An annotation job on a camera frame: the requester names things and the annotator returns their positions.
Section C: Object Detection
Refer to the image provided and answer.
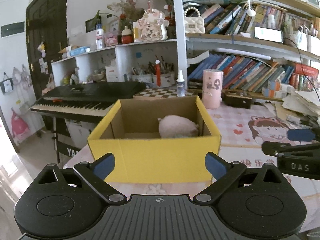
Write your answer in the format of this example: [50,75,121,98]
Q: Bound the floral cat ornament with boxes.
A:
[137,9,168,42]

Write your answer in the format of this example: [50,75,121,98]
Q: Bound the white spray bottle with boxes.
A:
[176,70,186,97]

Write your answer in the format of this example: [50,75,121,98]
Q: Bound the red marker pen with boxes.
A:
[154,59,161,87]

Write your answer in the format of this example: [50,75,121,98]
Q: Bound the shelf row of mixed books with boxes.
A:
[200,2,285,35]

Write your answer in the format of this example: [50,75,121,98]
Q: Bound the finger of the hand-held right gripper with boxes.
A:
[287,129,320,142]
[261,141,320,157]

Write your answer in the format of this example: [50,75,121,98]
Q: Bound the cartoon printed desk mat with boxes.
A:
[220,115,320,188]

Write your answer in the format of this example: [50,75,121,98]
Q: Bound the pink cartoon cylinder container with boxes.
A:
[202,69,224,109]

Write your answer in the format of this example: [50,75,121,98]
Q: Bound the pink jar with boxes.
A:
[104,32,118,47]

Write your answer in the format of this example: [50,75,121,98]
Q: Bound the red and white doll jar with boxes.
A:
[121,26,133,44]

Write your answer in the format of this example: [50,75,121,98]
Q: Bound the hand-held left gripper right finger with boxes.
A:
[192,152,288,204]

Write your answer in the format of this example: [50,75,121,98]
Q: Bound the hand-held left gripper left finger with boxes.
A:
[34,152,127,204]

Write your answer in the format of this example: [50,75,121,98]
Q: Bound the pen holder with brushes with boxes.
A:
[131,55,175,87]

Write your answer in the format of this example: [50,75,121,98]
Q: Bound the white shopping bags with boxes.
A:
[295,27,320,53]

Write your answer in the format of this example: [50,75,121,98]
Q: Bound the white lotion bottle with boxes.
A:
[95,24,104,50]

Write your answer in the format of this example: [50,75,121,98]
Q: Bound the orange and white box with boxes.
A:
[268,80,294,93]
[262,87,288,98]

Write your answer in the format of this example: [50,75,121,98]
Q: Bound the phone with lit screen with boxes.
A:
[254,26,284,43]

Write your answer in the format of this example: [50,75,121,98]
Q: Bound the pink hanging bag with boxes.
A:
[11,107,30,137]

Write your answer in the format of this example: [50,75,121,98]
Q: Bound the black cable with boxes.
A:
[291,35,318,90]

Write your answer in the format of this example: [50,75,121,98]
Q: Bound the white quilted handbag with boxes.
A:
[184,6,206,34]

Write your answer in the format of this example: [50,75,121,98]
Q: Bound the red book box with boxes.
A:
[290,64,320,92]

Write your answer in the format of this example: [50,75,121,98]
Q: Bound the keyboard stand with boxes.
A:
[51,115,83,160]

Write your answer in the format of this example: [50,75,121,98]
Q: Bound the stack of loose papers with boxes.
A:
[281,90,320,125]

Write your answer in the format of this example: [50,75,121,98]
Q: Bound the white bookshelf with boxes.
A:
[51,0,320,100]

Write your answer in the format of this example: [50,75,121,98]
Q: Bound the black electronic keyboard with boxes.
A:
[29,81,147,117]

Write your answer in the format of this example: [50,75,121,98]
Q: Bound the yellow cardboard box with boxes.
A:
[87,95,222,183]

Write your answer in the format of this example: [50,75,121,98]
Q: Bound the dark wooden door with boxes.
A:
[26,0,68,95]

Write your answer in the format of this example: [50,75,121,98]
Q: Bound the white box with red label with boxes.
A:
[105,65,117,82]

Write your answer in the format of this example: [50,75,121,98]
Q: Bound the checkered chessboard box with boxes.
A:
[133,87,198,100]

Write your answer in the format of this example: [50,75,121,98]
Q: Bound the pink plush toy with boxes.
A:
[157,115,200,138]

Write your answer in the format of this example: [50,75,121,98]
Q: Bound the blue tissue pack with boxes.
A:
[69,46,90,57]

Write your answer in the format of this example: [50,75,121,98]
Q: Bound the long row of leaning books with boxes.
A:
[187,54,295,93]

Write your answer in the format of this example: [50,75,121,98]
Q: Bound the dark wooden case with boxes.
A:
[222,90,253,109]

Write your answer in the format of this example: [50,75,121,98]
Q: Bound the black hanging tote bag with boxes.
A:
[0,72,13,94]

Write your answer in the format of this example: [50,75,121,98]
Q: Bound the black picture frame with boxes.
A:
[85,17,102,33]

